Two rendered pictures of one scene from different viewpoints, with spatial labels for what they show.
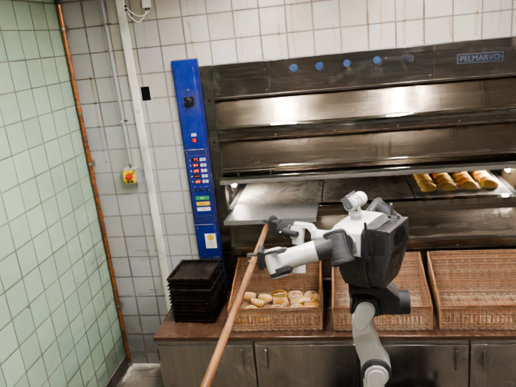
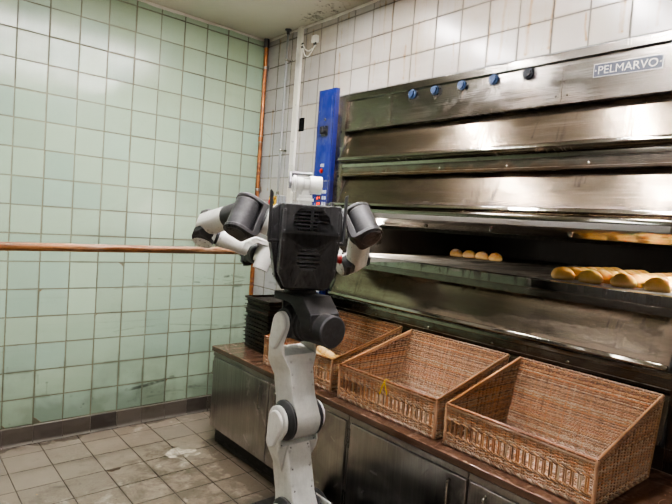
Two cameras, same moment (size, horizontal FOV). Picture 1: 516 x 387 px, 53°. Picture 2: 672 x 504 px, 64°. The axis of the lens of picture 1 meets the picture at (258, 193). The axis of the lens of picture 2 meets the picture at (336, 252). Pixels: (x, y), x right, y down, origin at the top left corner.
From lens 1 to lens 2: 215 cm
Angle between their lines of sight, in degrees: 41
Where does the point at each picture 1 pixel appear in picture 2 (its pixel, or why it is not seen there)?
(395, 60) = (515, 78)
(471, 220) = (592, 325)
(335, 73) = (450, 98)
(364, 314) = (276, 325)
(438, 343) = (430, 460)
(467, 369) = not seen: outside the picture
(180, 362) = (222, 381)
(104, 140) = (270, 168)
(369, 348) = (284, 383)
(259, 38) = (388, 62)
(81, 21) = (277, 60)
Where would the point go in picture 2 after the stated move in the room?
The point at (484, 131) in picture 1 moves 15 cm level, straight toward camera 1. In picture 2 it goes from (626, 181) to (599, 177)
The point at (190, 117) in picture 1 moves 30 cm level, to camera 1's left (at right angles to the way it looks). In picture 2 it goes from (323, 146) to (287, 148)
